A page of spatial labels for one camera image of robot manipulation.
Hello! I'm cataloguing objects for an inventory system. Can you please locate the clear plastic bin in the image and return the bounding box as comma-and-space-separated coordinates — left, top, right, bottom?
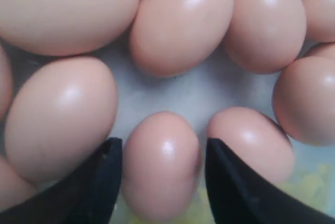
0, 35, 335, 224

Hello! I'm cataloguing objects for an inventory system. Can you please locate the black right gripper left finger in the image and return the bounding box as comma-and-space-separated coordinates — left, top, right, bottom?
1, 138, 122, 223

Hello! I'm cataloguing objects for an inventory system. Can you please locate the yellow plastic egg tray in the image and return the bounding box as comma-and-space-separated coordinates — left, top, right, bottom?
170, 163, 334, 223

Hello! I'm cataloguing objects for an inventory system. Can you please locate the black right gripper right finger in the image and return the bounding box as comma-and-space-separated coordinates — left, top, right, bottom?
205, 138, 334, 224

